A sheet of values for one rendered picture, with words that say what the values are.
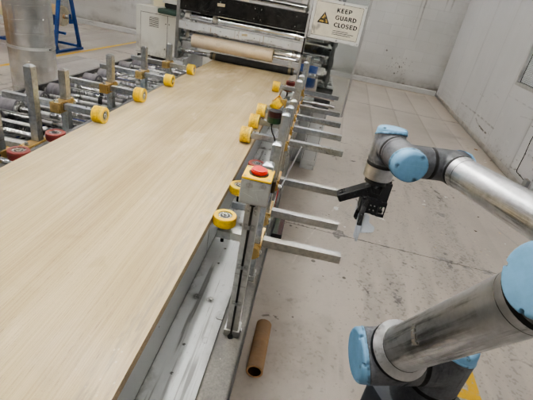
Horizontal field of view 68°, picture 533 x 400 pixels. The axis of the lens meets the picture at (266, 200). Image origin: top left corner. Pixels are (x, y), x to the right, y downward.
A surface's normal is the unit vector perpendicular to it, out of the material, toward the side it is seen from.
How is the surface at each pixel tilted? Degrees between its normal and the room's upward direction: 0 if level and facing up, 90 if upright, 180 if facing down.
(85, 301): 0
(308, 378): 0
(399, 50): 90
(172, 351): 0
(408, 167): 90
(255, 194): 90
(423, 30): 90
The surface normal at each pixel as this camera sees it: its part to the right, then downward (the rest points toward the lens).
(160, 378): 0.16, -0.87
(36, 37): 0.60, 0.47
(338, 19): -0.14, 0.45
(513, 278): -0.95, -0.17
